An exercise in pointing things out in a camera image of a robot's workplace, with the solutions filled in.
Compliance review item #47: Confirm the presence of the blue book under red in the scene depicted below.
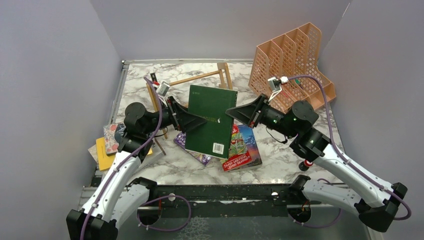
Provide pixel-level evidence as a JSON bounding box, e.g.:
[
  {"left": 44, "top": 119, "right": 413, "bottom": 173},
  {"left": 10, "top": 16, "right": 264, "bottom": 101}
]
[{"left": 230, "top": 127, "right": 263, "bottom": 172}]

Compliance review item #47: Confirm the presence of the red black small bottle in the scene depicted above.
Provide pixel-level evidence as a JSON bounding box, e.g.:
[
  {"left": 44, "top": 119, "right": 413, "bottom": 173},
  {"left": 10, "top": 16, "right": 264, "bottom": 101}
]
[{"left": 298, "top": 159, "right": 314, "bottom": 172}]

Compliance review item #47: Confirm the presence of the purple cable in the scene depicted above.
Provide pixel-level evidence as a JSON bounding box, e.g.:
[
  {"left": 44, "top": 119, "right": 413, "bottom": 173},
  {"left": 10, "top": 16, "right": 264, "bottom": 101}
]
[
  {"left": 284, "top": 74, "right": 412, "bottom": 229},
  {"left": 79, "top": 76, "right": 193, "bottom": 240}
]

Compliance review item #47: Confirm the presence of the red 13-storey treehouse book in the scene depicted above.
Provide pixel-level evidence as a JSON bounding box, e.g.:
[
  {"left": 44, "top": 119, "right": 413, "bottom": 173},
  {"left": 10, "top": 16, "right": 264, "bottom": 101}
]
[{"left": 221, "top": 124, "right": 253, "bottom": 172}]

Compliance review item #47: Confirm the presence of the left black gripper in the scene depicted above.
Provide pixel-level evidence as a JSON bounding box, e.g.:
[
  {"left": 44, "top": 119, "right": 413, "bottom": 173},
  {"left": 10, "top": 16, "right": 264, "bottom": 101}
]
[{"left": 143, "top": 95, "right": 207, "bottom": 135}]

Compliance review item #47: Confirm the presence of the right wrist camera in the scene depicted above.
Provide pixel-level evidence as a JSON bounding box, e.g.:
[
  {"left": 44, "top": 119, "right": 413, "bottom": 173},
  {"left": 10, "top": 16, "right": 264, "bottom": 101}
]
[{"left": 267, "top": 76, "right": 289, "bottom": 102}]

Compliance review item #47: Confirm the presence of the floral little women book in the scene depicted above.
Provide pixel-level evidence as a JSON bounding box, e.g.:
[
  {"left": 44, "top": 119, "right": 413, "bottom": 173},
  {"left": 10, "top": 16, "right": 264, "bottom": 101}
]
[{"left": 103, "top": 122, "right": 126, "bottom": 156}]

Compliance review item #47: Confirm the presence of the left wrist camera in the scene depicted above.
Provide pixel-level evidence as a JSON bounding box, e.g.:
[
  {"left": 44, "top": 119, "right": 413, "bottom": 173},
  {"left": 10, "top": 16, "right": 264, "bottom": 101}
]
[{"left": 156, "top": 81, "right": 171, "bottom": 97}]

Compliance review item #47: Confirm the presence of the black moon and sixpence book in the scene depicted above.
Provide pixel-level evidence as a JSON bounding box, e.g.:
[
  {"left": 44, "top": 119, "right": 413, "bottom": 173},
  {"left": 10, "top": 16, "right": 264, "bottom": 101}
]
[{"left": 150, "top": 72, "right": 160, "bottom": 86}]

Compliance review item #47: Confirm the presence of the white furniture book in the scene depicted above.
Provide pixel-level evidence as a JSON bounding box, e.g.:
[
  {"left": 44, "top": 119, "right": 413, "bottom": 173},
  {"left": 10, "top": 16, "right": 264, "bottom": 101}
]
[{"left": 97, "top": 139, "right": 166, "bottom": 184}]

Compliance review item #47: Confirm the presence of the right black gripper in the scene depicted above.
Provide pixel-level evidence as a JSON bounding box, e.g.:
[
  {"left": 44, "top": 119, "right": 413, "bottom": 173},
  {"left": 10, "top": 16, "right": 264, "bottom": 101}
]
[{"left": 226, "top": 92, "right": 298, "bottom": 139}]

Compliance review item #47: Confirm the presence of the wooden book rack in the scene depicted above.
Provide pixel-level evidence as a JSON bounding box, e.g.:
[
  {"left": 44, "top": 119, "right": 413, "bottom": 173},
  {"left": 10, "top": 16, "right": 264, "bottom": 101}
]
[{"left": 140, "top": 76, "right": 238, "bottom": 142}]

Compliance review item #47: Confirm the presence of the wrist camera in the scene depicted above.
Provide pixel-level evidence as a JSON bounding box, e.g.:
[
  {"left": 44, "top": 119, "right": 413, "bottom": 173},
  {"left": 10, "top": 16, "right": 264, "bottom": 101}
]
[
  {"left": 156, "top": 81, "right": 171, "bottom": 97},
  {"left": 267, "top": 76, "right": 289, "bottom": 102}
]

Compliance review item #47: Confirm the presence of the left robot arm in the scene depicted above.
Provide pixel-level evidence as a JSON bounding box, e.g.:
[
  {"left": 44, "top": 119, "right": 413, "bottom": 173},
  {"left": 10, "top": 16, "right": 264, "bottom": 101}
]
[{"left": 66, "top": 96, "right": 207, "bottom": 240}]

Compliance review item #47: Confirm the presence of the green alice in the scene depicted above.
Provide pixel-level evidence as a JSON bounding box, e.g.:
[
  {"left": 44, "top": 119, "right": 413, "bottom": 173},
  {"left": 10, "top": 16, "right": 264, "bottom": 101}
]
[{"left": 185, "top": 85, "right": 238, "bottom": 159}]

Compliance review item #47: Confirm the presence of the orange plastic file organizer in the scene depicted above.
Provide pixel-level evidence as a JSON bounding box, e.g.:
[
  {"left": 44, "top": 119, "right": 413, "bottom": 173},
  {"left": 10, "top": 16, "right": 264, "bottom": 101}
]
[{"left": 248, "top": 22, "right": 336, "bottom": 113}]

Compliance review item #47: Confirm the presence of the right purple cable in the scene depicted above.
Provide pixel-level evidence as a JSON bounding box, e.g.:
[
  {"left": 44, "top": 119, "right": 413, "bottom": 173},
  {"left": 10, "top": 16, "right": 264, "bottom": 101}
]
[{"left": 284, "top": 74, "right": 412, "bottom": 229}]

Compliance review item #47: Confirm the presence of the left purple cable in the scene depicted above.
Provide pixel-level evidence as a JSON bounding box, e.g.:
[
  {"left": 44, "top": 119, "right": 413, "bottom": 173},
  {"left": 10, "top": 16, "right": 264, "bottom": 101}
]
[{"left": 79, "top": 76, "right": 193, "bottom": 240}]

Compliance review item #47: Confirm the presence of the black front rail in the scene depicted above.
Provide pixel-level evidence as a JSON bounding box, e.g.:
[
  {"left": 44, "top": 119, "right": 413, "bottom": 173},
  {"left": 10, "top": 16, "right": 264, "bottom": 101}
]
[{"left": 112, "top": 184, "right": 352, "bottom": 220}]

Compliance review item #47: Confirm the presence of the purple 52-storey treehouse book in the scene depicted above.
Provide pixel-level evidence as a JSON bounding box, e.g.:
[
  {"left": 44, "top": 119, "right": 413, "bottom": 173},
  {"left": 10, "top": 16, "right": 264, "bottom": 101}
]
[{"left": 173, "top": 132, "right": 213, "bottom": 166}]

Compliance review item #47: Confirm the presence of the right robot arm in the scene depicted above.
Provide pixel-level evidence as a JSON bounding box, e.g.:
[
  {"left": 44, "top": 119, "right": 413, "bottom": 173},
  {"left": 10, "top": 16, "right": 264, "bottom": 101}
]
[{"left": 226, "top": 95, "right": 408, "bottom": 233}]

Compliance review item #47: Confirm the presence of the red item in organizer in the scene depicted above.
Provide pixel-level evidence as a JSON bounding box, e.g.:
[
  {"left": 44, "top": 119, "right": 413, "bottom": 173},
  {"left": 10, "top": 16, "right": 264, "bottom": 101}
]
[{"left": 279, "top": 89, "right": 292, "bottom": 100}]

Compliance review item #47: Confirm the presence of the yellow book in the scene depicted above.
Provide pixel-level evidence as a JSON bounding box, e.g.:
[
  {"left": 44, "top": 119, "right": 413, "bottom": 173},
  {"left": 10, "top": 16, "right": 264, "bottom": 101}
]
[{"left": 95, "top": 137, "right": 157, "bottom": 173}]

